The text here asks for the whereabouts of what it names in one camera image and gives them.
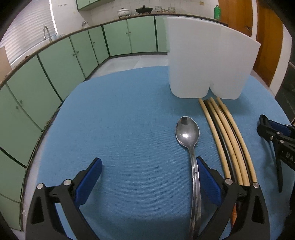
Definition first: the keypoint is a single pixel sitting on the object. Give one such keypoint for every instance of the green lower kitchen cabinets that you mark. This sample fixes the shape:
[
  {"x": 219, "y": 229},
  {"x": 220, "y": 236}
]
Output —
[{"x": 35, "y": 88}]

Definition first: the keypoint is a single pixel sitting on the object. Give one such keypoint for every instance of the wooden door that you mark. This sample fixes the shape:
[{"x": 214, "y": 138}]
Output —
[
  {"x": 237, "y": 14},
  {"x": 270, "y": 36}
]

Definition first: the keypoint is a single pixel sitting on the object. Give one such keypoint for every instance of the beige wooden chopstick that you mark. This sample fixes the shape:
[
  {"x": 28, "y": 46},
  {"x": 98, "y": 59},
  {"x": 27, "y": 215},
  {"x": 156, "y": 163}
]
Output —
[{"x": 231, "y": 143}]

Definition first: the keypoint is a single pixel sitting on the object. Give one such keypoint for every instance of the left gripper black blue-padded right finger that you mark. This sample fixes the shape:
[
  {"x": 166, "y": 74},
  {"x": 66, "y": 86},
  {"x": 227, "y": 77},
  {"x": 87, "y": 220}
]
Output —
[{"x": 252, "y": 220}]

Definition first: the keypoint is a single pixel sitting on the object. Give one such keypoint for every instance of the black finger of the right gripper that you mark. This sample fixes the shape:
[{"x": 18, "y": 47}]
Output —
[{"x": 269, "y": 135}]

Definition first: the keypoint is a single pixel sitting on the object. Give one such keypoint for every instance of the white window blind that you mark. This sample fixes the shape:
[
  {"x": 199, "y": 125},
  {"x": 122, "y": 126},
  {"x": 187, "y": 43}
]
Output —
[{"x": 26, "y": 30}]

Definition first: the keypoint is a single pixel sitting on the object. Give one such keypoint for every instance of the white plastic utensil holder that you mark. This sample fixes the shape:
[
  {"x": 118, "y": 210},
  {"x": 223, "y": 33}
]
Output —
[{"x": 206, "y": 56}]

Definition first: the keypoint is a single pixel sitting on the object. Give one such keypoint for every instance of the glass jars on counter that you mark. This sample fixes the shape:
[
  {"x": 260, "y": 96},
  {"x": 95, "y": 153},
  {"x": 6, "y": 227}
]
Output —
[{"x": 169, "y": 9}]

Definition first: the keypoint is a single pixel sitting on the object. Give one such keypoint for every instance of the left wooden door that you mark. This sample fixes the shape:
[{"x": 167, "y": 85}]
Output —
[{"x": 237, "y": 14}]

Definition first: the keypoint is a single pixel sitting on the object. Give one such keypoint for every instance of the right wooden door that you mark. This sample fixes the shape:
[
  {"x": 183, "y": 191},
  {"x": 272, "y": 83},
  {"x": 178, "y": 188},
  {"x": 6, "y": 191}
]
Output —
[{"x": 270, "y": 36}]

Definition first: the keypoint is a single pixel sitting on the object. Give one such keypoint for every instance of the plain beige bamboo chopstick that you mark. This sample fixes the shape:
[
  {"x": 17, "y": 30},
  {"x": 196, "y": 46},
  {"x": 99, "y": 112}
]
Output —
[{"x": 241, "y": 140}]

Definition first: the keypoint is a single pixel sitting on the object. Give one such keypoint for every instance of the green bottle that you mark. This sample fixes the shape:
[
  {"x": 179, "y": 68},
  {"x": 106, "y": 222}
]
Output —
[{"x": 217, "y": 13}]

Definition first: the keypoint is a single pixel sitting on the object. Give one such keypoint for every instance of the white cooking pot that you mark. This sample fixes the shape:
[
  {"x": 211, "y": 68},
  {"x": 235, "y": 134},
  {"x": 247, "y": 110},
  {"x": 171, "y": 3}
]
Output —
[{"x": 123, "y": 12}]

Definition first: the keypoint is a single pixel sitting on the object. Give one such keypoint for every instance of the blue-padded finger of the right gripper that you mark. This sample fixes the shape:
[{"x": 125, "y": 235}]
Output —
[{"x": 284, "y": 129}]

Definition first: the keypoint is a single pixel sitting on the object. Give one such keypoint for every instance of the black glass cabinet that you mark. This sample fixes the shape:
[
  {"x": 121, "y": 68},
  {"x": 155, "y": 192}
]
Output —
[{"x": 285, "y": 95}]

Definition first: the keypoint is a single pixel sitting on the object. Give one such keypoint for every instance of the chrome sink faucet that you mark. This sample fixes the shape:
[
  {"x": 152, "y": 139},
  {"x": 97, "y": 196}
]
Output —
[{"x": 47, "y": 34}]

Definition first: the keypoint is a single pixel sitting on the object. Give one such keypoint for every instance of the beige chopstick red patterned end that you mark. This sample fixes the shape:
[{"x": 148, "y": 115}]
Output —
[{"x": 217, "y": 141}]

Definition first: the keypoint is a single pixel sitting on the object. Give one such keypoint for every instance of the green kitchen cabinets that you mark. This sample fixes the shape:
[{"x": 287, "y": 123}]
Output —
[
  {"x": 85, "y": 5},
  {"x": 35, "y": 88}
]

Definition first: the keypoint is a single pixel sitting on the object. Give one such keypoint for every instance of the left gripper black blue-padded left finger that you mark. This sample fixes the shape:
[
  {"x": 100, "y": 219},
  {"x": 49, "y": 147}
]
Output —
[{"x": 87, "y": 182}]

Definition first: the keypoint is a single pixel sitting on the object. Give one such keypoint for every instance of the blue table cloth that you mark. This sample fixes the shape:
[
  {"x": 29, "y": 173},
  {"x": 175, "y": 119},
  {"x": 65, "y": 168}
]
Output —
[{"x": 143, "y": 183}]

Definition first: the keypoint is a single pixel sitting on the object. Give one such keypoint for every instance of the silver metal spoon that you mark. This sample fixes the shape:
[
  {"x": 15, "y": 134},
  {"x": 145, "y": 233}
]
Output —
[{"x": 187, "y": 134}]

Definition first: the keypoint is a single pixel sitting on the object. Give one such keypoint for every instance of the black wok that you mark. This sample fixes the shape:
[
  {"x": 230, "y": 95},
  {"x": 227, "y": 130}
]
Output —
[{"x": 144, "y": 10}]

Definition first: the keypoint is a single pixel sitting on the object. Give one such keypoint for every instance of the green upper kitchen cabinets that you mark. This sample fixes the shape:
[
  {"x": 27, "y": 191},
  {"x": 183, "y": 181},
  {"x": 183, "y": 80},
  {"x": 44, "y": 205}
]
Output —
[{"x": 85, "y": 5}]

